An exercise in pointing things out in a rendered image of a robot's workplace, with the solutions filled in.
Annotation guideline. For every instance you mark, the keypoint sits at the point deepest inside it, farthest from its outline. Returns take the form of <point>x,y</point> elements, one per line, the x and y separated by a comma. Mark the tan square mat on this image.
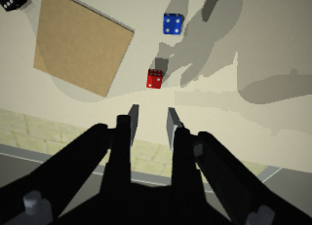
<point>78,45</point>

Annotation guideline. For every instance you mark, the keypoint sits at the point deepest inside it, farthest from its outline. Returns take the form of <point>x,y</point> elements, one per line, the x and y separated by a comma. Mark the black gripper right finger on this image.
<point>246,200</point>

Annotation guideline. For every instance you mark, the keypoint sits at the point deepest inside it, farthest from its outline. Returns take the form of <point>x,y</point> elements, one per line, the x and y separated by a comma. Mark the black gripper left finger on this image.
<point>41,196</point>

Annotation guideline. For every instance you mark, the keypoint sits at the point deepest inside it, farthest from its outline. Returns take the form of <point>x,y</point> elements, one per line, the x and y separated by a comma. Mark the blue die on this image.
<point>172,24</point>

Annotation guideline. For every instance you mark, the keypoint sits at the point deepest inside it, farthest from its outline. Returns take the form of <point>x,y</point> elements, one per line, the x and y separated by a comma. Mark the red die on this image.
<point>154,79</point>

